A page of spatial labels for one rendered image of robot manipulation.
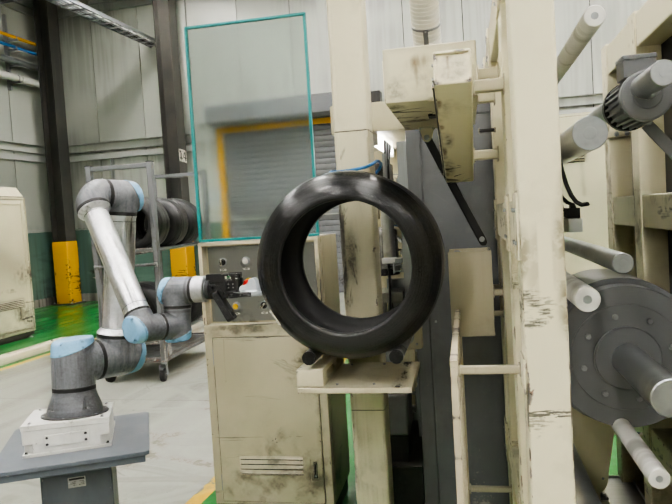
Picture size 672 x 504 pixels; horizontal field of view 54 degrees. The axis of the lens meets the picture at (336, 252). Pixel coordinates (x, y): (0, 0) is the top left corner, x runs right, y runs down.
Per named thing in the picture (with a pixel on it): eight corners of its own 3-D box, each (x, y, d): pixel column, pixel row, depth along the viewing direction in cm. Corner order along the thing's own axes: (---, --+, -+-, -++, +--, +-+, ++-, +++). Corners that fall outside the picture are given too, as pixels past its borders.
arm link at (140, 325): (73, 169, 232) (141, 333, 208) (105, 172, 242) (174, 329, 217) (60, 190, 238) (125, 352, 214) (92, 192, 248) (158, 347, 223)
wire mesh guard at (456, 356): (465, 492, 244) (455, 305, 240) (470, 492, 243) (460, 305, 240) (464, 652, 156) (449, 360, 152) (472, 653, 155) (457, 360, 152)
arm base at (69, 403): (38, 421, 229) (37, 392, 229) (57, 409, 247) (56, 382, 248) (94, 417, 230) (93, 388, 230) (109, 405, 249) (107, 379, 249)
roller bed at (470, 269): (453, 327, 251) (449, 249, 249) (493, 326, 248) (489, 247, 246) (452, 337, 231) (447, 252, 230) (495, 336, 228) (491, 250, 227)
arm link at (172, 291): (167, 304, 233) (166, 276, 233) (201, 303, 230) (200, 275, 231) (155, 306, 224) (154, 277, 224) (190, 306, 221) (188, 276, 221)
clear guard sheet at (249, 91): (200, 242, 297) (185, 27, 292) (319, 235, 286) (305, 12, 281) (198, 242, 295) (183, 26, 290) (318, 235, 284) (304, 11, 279)
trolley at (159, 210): (165, 353, 712) (151, 174, 702) (220, 351, 701) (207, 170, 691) (100, 384, 581) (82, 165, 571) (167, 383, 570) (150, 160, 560)
